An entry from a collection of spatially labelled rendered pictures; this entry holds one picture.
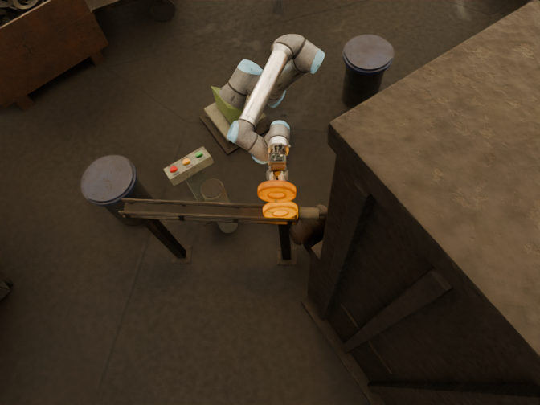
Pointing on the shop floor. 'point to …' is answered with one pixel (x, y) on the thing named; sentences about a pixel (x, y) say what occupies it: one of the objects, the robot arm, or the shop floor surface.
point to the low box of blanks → (43, 44)
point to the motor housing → (308, 231)
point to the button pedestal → (193, 177)
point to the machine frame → (439, 229)
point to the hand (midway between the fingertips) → (276, 189)
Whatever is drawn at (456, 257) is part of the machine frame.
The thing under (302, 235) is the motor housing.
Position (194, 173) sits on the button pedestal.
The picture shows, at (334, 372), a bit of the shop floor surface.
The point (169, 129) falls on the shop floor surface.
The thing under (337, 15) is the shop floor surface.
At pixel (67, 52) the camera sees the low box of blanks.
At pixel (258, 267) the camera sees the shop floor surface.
